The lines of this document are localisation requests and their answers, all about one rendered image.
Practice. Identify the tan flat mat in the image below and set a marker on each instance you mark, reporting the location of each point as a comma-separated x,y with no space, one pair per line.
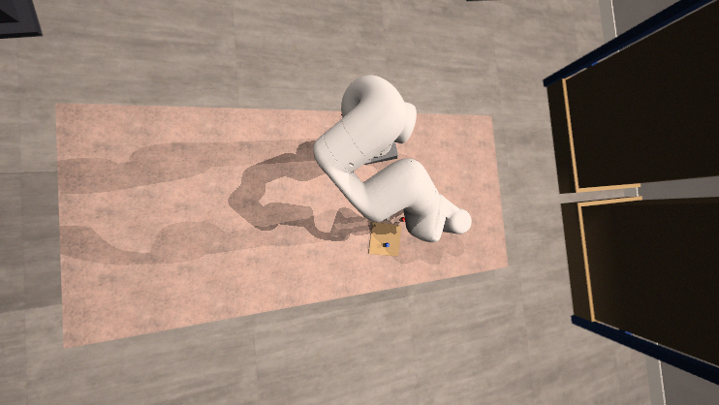
384,233

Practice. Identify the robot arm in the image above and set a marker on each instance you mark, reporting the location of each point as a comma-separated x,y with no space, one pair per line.
374,116

